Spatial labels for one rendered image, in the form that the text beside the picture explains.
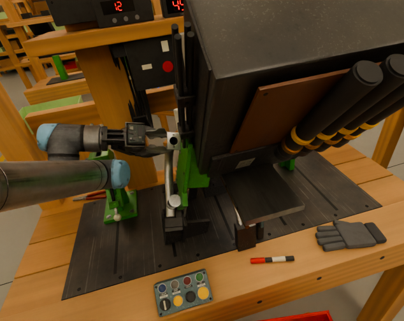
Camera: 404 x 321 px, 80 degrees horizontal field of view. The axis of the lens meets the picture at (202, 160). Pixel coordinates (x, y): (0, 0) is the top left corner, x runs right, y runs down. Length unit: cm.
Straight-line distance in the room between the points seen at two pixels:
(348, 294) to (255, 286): 116
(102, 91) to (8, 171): 59
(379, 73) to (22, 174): 51
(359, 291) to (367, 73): 165
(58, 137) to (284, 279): 73
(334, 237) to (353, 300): 102
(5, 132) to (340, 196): 125
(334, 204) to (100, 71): 96
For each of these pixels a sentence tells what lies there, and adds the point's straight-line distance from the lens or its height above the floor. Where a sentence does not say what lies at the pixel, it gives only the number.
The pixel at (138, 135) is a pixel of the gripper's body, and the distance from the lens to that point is 69.
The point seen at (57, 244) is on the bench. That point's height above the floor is 88.
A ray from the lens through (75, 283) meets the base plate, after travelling 93.
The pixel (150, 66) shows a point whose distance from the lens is 83.
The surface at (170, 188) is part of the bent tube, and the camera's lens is 85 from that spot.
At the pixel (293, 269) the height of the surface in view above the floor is 90.
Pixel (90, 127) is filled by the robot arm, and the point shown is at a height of 133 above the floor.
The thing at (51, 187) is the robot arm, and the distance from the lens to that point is 48.
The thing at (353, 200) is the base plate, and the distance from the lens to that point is 106.
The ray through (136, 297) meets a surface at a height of 90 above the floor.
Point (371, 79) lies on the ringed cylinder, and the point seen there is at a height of 148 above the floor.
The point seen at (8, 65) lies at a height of 28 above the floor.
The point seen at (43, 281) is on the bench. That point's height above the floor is 88.
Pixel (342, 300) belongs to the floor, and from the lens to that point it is 186.
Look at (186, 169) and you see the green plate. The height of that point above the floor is 119.
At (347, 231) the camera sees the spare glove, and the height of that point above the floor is 92.
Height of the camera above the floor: 160
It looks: 35 degrees down
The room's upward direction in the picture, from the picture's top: 8 degrees counter-clockwise
